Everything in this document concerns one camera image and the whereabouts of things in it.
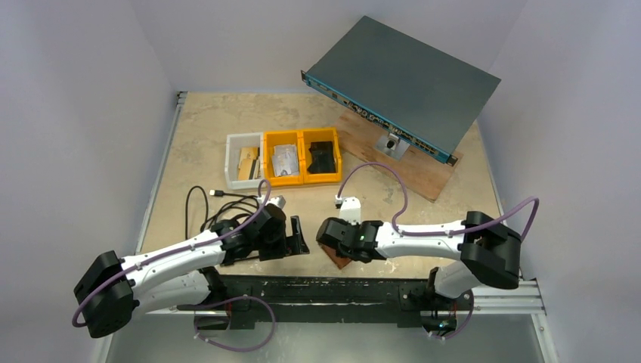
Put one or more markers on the gold cards stack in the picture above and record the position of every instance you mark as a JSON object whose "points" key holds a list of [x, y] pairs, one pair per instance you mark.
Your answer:
{"points": [[249, 164]]}

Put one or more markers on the silver cards stack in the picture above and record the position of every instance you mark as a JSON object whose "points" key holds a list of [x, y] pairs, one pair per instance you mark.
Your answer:
{"points": [[285, 160]]}

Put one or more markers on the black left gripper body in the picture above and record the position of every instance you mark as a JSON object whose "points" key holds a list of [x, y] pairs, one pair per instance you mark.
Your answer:
{"points": [[273, 246]]}

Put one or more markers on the metal bracket with knob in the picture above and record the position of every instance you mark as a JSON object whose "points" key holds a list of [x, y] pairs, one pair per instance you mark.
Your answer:
{"points": [[392, 146]]}

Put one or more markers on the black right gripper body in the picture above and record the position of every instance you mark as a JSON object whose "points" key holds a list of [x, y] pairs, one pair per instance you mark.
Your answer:
{"points": [[329, 238]]}

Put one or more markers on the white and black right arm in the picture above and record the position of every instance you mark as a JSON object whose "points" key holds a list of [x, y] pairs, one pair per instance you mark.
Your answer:
{"points": [[482, 250]]}

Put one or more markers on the yellow bin right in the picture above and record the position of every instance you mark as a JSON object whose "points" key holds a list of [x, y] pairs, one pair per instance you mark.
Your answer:
{"points": [[312, 135]]}

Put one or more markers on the wooden board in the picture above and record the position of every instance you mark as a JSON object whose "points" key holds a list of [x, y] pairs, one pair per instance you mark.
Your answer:
{"points": [[420, 172]]}

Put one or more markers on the black cards stack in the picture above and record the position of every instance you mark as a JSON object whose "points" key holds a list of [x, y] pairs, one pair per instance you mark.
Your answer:
{"points": [[322, 158]]}

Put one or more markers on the brown leather card holder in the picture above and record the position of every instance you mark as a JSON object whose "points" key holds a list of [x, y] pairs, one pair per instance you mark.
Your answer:
{"points": [[339, 261]]}

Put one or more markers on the blue grey network switch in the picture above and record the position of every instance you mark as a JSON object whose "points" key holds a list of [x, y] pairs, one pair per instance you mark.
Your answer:
{"points": [[422, 95]]}

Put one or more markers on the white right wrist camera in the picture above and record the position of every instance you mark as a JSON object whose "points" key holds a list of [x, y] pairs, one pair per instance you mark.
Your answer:
{"points": [[349, 209]]}

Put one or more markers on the yellow bin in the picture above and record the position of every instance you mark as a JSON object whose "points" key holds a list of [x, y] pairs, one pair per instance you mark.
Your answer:
{"points": [[312, 135], [271, 139]]}

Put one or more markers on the white plastic bin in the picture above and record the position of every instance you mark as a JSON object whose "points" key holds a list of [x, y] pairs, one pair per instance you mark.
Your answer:
{"points": [[233, 145]]}

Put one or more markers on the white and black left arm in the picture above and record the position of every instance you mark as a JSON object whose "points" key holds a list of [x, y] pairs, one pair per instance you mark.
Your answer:
{"points": [[116, 289]]}

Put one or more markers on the aluminium frame rail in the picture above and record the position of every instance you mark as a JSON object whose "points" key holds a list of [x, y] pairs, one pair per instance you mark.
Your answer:
{"points": [[525, 300]]}

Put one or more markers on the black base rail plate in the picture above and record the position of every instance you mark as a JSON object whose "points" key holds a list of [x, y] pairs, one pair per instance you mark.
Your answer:
{"points": [[405, 303]]}

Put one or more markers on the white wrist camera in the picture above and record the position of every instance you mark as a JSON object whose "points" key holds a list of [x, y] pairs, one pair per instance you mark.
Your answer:
{"points": [[349, 209], [278, 201]]}

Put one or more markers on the yellow bin left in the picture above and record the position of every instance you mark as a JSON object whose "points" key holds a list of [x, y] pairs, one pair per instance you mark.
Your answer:
{"points": [[271, 139]]}

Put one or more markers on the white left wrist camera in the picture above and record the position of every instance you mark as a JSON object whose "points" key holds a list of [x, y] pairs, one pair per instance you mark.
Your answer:
{"points": [[278, 201]]}

